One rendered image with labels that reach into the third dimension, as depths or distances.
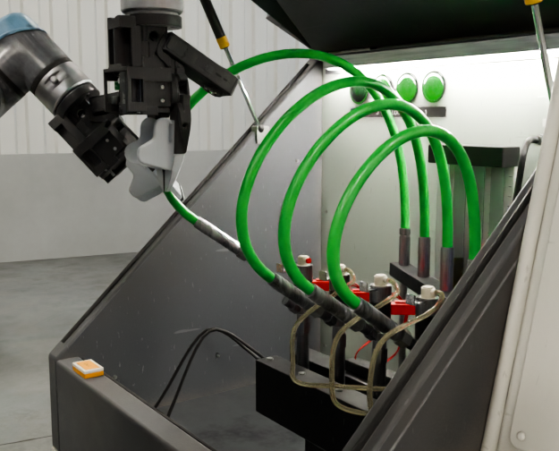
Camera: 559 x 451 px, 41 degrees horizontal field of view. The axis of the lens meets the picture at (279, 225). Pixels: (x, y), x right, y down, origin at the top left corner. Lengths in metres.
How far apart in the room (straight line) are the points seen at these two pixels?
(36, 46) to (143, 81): 0.29
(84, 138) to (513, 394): 0.67
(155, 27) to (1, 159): 6.45
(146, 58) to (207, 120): 6.92
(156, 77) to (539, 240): 0.47
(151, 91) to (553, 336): 0.52
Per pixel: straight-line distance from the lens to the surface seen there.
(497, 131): 1.17
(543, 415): 0.80
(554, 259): 0.80
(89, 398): 1.14
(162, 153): 0.93
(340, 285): 0.79
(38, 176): 7.40
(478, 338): 0.80
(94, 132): 1.10
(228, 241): 1.11
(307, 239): 1.47
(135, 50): 0.92
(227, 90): 0.97
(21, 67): 1.15
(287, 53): 1.12
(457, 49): 1.19
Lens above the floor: 1.33
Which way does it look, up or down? 8 degrees down
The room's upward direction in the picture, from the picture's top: straight up
